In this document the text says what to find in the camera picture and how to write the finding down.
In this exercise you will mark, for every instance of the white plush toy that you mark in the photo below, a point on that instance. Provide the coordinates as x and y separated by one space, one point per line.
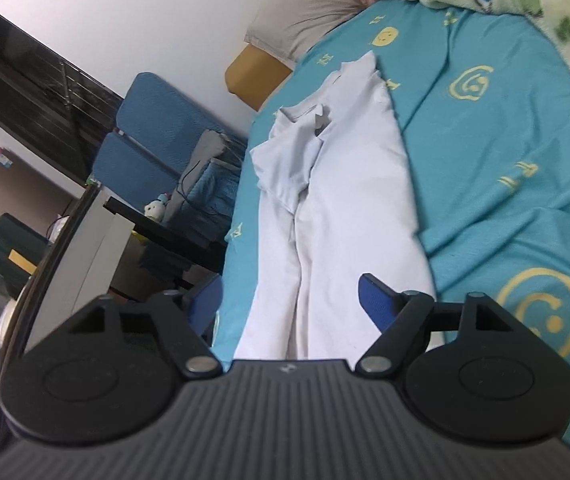
156 209

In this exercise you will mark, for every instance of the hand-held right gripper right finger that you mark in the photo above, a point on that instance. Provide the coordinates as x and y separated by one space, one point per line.
375 300

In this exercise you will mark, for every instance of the grey cloth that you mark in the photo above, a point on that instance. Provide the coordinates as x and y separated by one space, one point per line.
205 152

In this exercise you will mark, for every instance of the white printed t-shirt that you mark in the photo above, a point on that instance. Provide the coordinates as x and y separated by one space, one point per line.
355 210

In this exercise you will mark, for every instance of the white desk with dark top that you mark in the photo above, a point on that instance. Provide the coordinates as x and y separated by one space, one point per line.
90 250

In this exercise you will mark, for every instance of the bed with teal smiley sheet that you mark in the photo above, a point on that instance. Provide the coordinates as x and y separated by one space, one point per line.
490 135

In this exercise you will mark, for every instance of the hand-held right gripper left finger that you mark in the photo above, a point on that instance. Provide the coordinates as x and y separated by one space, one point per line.
205 306

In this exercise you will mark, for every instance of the grey pillow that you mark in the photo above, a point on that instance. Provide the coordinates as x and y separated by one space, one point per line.
305 10

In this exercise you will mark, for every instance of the blue padded folding chair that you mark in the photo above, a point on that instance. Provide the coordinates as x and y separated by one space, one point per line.
165 110

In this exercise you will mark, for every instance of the dark window with metal grille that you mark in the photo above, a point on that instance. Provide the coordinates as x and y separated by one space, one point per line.
30 90

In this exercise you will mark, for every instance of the dark green bag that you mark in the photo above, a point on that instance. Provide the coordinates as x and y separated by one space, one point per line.
10 235

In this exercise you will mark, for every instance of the brown cardboard box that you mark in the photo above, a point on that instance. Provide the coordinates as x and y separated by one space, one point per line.
10 190

